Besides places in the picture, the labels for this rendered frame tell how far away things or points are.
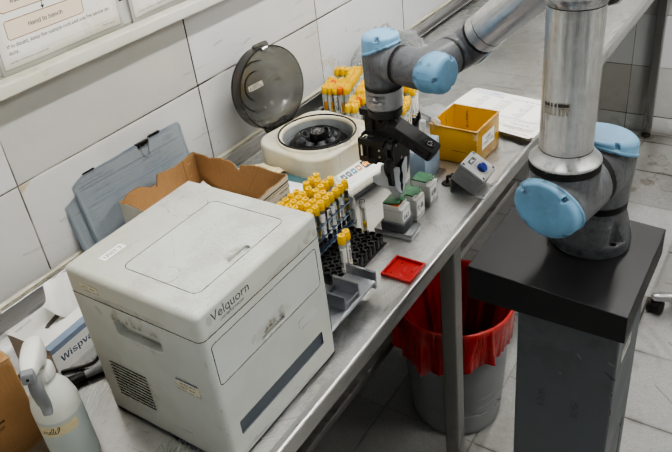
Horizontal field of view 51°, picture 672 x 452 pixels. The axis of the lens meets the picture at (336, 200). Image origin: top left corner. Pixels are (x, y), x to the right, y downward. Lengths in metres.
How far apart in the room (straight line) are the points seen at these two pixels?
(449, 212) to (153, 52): 0.76
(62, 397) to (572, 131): 0.86
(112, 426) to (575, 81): 0.92
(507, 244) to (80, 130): 0.90
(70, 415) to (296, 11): 1.31
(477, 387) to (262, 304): 1.17
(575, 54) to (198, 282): 0.63
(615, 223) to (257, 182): 0.76
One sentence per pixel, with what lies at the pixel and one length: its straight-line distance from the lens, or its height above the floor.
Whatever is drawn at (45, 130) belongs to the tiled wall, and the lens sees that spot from 1.52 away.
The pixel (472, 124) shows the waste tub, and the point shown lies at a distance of 1.90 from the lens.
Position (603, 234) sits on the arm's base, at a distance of 1.37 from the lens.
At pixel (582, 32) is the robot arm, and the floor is 1.40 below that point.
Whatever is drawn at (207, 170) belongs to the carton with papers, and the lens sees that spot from 1.70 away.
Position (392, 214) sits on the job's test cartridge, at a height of 0.93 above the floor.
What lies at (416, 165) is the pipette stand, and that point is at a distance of 1.68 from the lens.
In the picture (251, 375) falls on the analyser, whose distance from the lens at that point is 1.09.
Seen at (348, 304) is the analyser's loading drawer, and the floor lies 0.92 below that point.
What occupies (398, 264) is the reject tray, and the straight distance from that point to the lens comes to 1.47.
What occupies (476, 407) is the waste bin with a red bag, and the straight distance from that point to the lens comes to 2.19.
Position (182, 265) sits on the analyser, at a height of 1.17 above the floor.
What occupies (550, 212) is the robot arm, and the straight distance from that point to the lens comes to 1.19.
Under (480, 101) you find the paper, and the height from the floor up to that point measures 0.89.
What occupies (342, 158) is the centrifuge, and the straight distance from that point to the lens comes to 1.69.
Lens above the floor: 1.76
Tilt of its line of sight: 31 degrees down
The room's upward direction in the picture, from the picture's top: 7 degrees counter-clockwise
